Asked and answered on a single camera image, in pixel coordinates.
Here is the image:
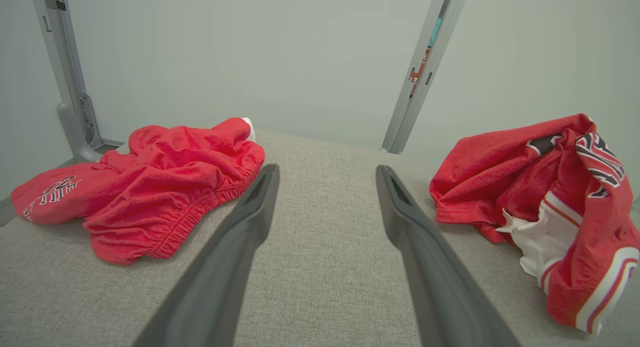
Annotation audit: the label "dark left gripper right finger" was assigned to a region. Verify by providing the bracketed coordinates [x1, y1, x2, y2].
[375, 164, 522, 347]

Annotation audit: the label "grey partition post with bracket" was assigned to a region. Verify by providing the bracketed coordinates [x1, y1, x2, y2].
[30, 0, 126, 164]

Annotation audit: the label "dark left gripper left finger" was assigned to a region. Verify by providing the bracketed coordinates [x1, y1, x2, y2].
[132, 163, 281, 347]

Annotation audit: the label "red shorts with white trim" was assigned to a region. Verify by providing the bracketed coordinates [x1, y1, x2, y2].
[11, 117, 266, 266]

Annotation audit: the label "red and white basketball jersey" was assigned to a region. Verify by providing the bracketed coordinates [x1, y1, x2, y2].
[429, 113, 640, 336]

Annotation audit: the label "grey double partition post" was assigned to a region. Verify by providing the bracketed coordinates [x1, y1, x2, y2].
[381, 0, 471, 155]

